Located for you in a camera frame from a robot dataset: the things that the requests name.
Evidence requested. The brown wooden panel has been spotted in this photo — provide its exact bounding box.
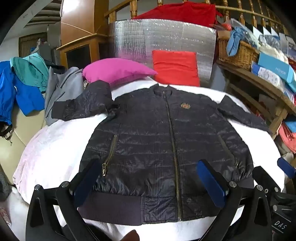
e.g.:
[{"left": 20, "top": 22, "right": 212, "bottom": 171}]
[{"left": 60, "top": 0, "right": 109, "bottom": 37}]

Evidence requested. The grey garment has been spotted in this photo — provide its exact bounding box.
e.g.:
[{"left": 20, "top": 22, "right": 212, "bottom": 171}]
[{"left": 44, "top": 67, "right": 87, "bottom": 127}]

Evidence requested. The light blue cloth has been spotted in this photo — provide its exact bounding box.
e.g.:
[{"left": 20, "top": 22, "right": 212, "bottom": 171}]
[{"left": 226, "top": 27, "right": 259, "bottom": 57}]

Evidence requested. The silver foil insulation mat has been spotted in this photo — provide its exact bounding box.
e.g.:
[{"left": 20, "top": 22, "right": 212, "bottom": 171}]
[{"left": 111, "top": 19, "right": 218, "bottom": 87}]

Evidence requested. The red pillow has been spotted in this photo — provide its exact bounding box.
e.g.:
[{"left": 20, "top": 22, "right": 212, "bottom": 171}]
[{"left": 152, "top": 50, "right": 201, "bottom": 87}]

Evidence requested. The white patterned box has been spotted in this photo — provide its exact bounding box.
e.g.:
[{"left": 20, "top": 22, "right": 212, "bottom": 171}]
[{"left": 251, "top": 62, "right": 287, "bottom": 87}]

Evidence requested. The pink pillow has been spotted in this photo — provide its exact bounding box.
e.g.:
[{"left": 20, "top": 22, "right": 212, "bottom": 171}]
[{"left": 83, "top": 58, "right": 159, "bottom": 86}]

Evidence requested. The wooden shelf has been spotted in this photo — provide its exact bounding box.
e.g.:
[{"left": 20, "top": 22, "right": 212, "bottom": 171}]
[{"left": 216, "top": 58, "right": 296, "bottom": 139}]

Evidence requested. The wicker basket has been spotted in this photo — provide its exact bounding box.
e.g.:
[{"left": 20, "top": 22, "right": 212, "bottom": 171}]
[{"left": 217, "top": 37, "right": 260, "bottom": 71}]

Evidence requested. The stack of boxed linens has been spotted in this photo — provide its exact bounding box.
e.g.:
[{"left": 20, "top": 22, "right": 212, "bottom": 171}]
[{"left": 252, "top": 23, "right": 296, "bottom": 61}]

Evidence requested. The teal jacket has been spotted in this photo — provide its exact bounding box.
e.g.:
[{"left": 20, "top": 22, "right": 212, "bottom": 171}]
[{"left": 10, "top": 53, "right": 50, "bottom": 93}]

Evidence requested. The wooden railing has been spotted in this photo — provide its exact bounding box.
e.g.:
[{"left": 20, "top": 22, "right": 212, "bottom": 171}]
[{"left": 104, "top": 0, "right": 292, "bottom": 33}]

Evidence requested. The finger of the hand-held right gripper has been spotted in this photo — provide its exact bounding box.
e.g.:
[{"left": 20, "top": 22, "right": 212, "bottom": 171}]
[
  {"left": 277, "top": 157, "right": 296, "bottom": 179},
  {"left": 253, "top": 166, "right": 282, "bottom": 193}
]

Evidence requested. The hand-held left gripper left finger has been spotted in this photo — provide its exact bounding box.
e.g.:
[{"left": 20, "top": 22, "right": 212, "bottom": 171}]
[{"left": 25, "top": 159, "right": 102, "bottom": 241}]

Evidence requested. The red cloth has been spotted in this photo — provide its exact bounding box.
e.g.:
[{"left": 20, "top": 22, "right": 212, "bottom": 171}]
[{"left": 133, "top": 1, "right": 223, "bottom": 26}]

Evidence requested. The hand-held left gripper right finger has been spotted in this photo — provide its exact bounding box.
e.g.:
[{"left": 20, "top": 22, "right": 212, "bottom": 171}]
[{"left": 196, "top": 159, "right": 272, "bottom": 241}]

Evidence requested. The blue jacket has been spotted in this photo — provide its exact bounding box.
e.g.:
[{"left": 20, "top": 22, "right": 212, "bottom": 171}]
[{"left": 0, "top": 61, "right": 45, "bottom": 127}]

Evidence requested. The brown lattice window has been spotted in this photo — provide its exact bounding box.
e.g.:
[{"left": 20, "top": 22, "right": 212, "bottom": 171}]
[{"left": 18, "top": 32, "right": 44, "bottom": 58}]

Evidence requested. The blue cardboard box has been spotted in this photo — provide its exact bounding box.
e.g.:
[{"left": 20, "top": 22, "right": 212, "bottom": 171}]
[{"left": 257, "top": 52, "right": 296, "bottom": 84}]

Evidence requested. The white fleece blanket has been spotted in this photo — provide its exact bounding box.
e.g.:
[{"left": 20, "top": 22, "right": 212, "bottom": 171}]
[{"left": 13, "top": 76, "right": 286, "bottom": 241}]

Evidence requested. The wooden cabinet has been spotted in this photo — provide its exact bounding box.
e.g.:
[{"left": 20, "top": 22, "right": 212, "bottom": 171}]
[{"left": 57, "top": 34, "right": 109, "bottom": 70}]

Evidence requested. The black puffer jacket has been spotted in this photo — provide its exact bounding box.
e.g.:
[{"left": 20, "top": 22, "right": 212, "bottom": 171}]
[{"left": 51, "top": 80, "right": 272, "bottom": 227}]

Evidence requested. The coral cloth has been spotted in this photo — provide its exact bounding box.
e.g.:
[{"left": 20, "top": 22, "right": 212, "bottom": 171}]
[{"left": 279, "top": 120, "right": 296, "bottom": 153}]

